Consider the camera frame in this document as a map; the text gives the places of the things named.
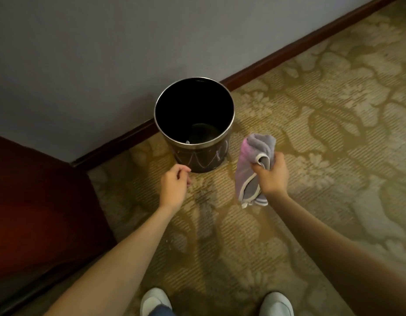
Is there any black waste bin chrome rim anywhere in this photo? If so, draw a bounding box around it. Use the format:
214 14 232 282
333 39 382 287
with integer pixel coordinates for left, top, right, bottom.
153 77 236 174

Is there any person's left white shoe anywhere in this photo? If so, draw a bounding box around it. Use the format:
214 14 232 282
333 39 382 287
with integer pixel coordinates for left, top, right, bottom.
139 287 173 316

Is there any person's blue jeans leg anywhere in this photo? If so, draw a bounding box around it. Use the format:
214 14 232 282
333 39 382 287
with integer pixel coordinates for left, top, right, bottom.
145 304 176 316

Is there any grey cleaning cloth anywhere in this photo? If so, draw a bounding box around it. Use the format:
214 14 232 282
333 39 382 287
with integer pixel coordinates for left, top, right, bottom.
235 133 277 209

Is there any person's white shoe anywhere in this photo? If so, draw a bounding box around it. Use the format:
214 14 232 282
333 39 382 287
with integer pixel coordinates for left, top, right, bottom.
139 287 173 316
259 291 294 316

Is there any person's right white shoe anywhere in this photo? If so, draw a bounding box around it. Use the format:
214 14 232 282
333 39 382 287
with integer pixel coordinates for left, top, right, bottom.
259 291 294 316

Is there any person's right hand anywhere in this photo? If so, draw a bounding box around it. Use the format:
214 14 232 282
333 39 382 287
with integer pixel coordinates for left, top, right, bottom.
250 151 290 198

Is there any dark wooden baseboard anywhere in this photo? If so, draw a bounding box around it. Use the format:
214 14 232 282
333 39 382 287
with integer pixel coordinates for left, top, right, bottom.
70 0 404 172

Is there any person's left forearm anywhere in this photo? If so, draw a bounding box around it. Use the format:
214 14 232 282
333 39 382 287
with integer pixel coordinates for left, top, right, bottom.
42 204 177 316

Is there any dark red wooden cabinet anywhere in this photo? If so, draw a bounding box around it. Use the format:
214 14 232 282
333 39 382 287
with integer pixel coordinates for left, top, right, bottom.
0 133 118 316

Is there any person's left hand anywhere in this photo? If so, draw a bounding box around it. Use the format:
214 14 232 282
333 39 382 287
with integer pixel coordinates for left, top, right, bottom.
158 163 193 211

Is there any person's right forearm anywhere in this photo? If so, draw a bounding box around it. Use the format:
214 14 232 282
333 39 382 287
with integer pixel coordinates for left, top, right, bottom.
267 190 406 316

